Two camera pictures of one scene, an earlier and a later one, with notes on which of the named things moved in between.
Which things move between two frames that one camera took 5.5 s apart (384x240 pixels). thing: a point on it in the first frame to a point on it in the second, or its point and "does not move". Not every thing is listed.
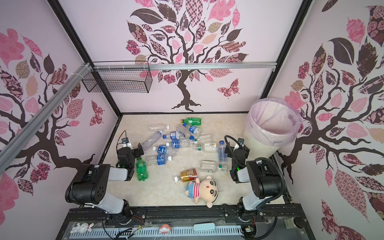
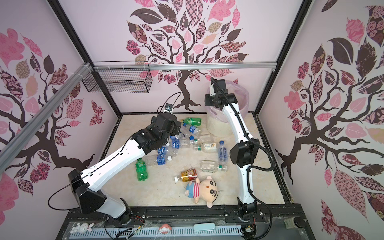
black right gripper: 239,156 to 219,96
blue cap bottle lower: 164,149 does not move
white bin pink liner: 271,123 to 216,124
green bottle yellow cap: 141,169 does not move
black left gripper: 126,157 to 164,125
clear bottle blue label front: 159,159 does not move
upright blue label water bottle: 222,153 does not move
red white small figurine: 165,229 does not move
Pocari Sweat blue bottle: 193,129 does not move
